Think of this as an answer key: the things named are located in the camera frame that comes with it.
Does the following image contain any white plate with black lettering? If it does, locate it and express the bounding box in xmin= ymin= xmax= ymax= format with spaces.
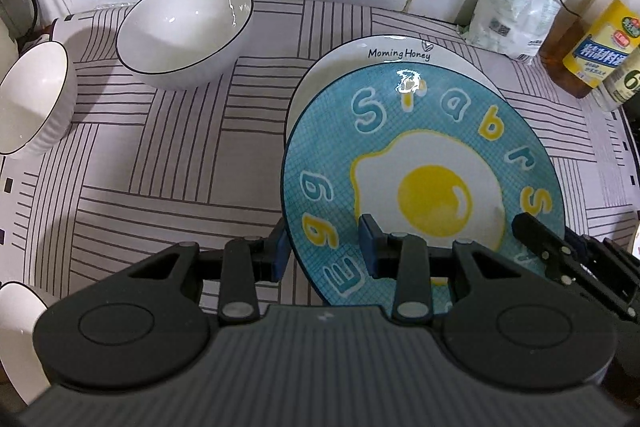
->
xmin=284 ymin=34 xmax=511 ymax=148

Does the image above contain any black rice cooker cable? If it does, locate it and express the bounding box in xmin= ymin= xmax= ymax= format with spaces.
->
xmin=0 ymin=0 xmax=43 ymax=40

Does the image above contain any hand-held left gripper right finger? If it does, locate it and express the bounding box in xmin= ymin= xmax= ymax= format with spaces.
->
xmin=359 ymin=213 xmax=543 ymax=324

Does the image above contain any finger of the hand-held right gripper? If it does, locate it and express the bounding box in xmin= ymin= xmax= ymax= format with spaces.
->
xmin=575 ymin=234 xmax=640 ymax=324
xmin=512 ymin=212 xmax=581 ymax=288

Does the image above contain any small white ribbed bowl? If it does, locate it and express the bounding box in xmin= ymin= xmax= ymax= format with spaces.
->
xmin=0 ymin=41 xmax=78 ymax=156
xmin=0 ymin=281 xmax=51 ymax=408

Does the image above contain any cooking oil bottle yellow label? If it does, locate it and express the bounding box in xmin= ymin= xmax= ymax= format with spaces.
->
xmin=540 ymin=0 xmax=640 ymax=100

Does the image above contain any striped table mat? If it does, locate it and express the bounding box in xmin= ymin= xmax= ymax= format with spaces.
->
xmin=0 ymin=0 xmax=640 ymax=323

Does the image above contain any blue fried egg plate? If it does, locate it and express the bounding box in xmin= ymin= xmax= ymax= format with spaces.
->
xmin=280 ymin=66 xmax=568 ymax=319

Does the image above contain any small bottle green label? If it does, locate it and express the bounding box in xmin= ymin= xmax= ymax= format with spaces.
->
xmin=592 ymin=54 xmax=640 ymax=112

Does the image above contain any large white bowl black rim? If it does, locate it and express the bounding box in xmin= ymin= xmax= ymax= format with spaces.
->
xmin=115 ymin=0 xmax=255 ymax=90

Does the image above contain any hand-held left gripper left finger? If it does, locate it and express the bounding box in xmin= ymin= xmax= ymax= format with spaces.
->
xmin=114 ymin=219 xmax=292 ymax=326

